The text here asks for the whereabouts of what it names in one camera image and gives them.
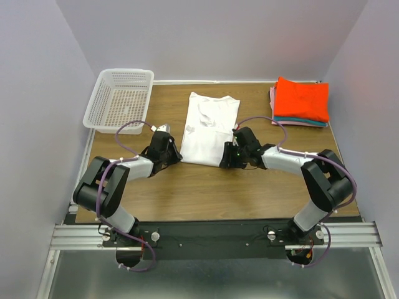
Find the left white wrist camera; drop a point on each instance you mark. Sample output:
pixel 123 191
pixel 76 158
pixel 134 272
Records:
pixel 164 128

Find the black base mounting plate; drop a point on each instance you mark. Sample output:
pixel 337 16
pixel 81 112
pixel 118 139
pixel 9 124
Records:
pixel 214 252

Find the white plastic laundry basket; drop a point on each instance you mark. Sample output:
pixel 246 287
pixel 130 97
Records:
pixel 119 96

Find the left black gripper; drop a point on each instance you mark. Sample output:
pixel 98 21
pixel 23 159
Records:
pixel 177 157

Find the left aluminium side rail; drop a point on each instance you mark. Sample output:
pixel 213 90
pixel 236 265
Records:
pixel 83 166

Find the teal folded t shirt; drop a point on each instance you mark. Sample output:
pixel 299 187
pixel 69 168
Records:
pixel 299 121

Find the white t shirt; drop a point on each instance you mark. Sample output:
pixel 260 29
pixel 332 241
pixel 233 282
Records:
pixel 209 124

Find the orange folded t shirt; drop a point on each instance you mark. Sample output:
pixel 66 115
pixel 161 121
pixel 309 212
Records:
pixel 302 100

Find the aluminium frame rail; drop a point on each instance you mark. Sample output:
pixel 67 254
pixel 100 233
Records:
pixel 205 234

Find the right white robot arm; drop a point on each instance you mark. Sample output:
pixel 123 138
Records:
pixel 327 180

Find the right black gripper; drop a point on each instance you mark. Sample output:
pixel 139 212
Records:
pixel 229 147

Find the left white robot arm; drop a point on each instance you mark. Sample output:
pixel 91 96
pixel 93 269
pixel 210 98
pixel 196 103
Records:
pixel 101 188

